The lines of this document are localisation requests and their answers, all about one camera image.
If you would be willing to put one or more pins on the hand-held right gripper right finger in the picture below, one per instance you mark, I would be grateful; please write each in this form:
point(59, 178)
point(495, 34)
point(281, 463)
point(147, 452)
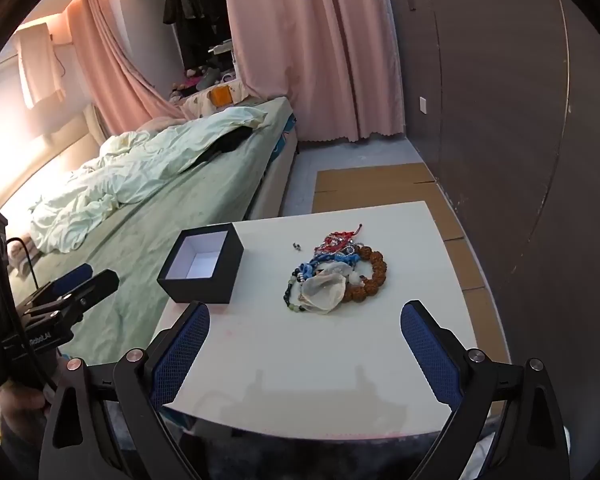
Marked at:
point(430, 355)

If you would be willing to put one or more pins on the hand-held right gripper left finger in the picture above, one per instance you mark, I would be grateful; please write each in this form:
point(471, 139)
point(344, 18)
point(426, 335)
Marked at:
point(180, 355)

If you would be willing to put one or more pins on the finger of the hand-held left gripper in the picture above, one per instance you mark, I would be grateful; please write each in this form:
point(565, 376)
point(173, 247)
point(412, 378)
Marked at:
point(97, 287)
point(72, 277)

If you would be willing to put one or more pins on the black square gift box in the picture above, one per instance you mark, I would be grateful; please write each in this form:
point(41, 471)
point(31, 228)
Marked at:
point(200, 292)

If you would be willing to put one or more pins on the white sheer pouch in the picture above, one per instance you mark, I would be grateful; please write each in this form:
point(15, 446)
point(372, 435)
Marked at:
point(322, 290)

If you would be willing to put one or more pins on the person's left hand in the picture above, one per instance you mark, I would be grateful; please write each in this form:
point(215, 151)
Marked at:
point(20, 407)

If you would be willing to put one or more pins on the beige headboard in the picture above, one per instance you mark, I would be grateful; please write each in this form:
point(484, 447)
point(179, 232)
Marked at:
point(45, 160)

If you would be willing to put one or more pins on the pale green duvet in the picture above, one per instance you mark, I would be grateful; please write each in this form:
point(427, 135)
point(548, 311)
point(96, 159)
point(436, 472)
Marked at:
point(130, 170)

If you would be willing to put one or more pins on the bed with green sheet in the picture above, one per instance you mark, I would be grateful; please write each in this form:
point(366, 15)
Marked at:
point(190, 200)

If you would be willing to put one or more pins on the flat cardboard sheet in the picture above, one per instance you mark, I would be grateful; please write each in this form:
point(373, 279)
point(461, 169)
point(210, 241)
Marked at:
point(370, 185)

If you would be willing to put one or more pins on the black garment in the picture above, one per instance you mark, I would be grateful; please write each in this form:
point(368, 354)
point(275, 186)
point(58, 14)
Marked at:
point(230, 142)

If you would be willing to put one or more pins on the white hanging cloth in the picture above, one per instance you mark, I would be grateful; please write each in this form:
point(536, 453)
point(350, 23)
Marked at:
point(40, 65)

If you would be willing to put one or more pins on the draped pink curtain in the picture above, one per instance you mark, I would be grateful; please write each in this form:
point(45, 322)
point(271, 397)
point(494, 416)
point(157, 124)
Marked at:
point(115, 60)

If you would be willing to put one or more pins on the orange packet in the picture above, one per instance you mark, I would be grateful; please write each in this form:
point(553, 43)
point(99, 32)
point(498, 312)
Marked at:
point(221, 96)

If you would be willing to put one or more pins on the pile of soft toys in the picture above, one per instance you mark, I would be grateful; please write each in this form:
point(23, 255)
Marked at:
point(205, 77)

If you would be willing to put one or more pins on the dark brown wardrobe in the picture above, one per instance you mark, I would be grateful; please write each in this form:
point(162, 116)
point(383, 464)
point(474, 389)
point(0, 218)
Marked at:
point(490, 110)

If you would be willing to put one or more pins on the dark hanging clothes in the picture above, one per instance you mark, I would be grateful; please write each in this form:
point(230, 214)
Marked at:
point(190, 10)

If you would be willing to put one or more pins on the wide pink curtain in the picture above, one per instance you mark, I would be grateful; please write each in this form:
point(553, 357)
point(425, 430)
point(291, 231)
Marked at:
point(320, 50)

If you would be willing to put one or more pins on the white wall outlet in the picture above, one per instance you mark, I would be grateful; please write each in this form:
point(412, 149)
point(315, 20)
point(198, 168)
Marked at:
point(423, 104)

